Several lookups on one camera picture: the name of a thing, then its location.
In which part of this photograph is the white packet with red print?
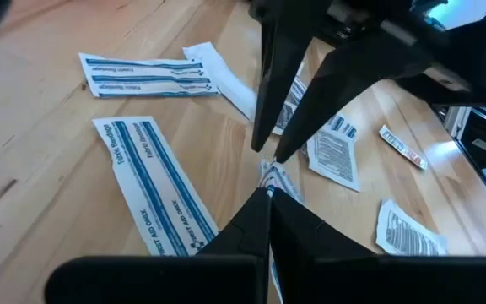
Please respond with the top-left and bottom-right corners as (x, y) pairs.
(378, 124), (429, 171)

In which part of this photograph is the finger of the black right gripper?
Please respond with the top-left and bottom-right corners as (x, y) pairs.
(250, 12), (324, 153)
(274, 29), (417, 165)

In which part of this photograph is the plain white bandage packet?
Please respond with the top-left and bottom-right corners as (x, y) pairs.
(182, 41), (257, 122)

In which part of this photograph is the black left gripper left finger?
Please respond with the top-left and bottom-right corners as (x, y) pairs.
(198, 188), (272, 304)

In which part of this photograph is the blue striped fabric bandage packet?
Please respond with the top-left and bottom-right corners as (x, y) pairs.
(259, 159), (305, 304)
(78, 52), (221, 99)
(92, 116), (220, 258)
(328, 113), (359, 141)

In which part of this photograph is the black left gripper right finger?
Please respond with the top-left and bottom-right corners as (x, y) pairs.
(272, 189), (375, 304)

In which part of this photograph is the white antiseptic towelette packet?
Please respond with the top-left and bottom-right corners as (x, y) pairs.
(306, 126), (361, 193)
(375, 198), (450, 258)

